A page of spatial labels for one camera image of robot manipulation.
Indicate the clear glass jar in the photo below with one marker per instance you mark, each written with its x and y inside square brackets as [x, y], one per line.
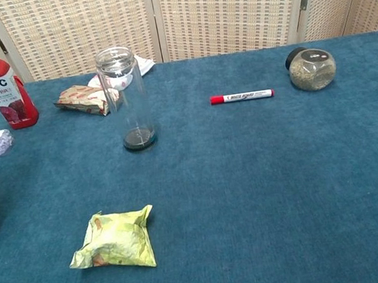
[133, 121]

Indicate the black screen hinge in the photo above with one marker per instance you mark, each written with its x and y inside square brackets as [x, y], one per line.
[304, 1]
[2, 46]

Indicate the red NFC juice bottle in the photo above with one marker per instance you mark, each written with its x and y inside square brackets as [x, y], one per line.
[11, 103]

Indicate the brown red snack package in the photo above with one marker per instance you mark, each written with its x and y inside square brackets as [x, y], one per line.
[79, 98]

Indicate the white red paper bag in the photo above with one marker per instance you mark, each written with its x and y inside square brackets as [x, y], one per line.
[146, 64]

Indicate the yellow green snack bag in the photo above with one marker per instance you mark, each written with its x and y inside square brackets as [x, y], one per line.
[118, 243]

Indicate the woven folding screen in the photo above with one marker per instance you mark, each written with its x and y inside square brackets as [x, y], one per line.
[220, 10]

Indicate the red whiteboard marker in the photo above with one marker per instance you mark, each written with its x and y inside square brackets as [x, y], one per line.
[242, 96]

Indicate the blue carpet table cloth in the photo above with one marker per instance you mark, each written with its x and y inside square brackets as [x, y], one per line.
[250, 175]

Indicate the glass spice jar black lid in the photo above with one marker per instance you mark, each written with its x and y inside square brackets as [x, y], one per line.
[313, 71]

